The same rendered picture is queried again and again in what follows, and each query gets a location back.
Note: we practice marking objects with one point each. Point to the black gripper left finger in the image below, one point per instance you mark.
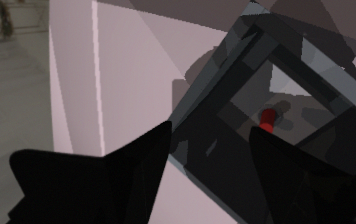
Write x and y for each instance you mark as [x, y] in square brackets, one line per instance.
[124, 182]

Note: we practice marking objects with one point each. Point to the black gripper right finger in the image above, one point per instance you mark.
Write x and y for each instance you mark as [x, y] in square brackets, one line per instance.
[298, 187]

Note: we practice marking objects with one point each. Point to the dark red peg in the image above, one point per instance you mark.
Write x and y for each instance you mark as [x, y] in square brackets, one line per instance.
[267, 120]

